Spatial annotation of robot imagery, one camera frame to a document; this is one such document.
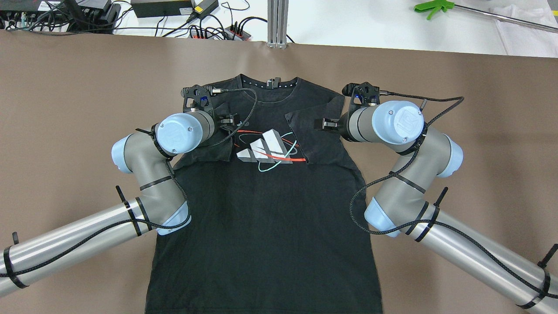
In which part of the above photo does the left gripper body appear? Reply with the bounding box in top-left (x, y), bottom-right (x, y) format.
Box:
top-left (209, 113), bottom-right (231, 139)

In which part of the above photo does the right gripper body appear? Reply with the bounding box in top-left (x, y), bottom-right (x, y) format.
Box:
top-left (337, 115), bottom-right (354, 141)

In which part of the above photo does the black printed t-shirt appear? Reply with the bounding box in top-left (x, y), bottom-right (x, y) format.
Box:
top-left (145, 74), bottom-right (383, 314)

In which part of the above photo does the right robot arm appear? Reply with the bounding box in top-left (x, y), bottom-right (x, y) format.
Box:
top-left (316, 101), bottom-right (557, 314)

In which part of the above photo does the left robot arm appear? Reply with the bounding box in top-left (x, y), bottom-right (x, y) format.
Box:
top-left (1, 109), bottom-right (239, 297)

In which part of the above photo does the red black power strip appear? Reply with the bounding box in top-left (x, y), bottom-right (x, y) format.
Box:
top-left (187, 25), bottom-right (252, 41)

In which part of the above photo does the black power adapter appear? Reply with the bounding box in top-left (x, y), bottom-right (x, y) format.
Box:
top-left (130, 0), bottom-right (194, 18)

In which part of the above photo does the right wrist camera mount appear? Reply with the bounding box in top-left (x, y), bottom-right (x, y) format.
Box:
top-left (341, 82), bottom-right (381, 109)

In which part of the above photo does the aluminium frame post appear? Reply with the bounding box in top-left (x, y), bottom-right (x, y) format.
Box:
top-left (267, 0), bottom-right (289, 49)

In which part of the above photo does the green handled grabber tool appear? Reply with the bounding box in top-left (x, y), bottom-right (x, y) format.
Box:
top-left (413, 0), bottom-right (558, 34)

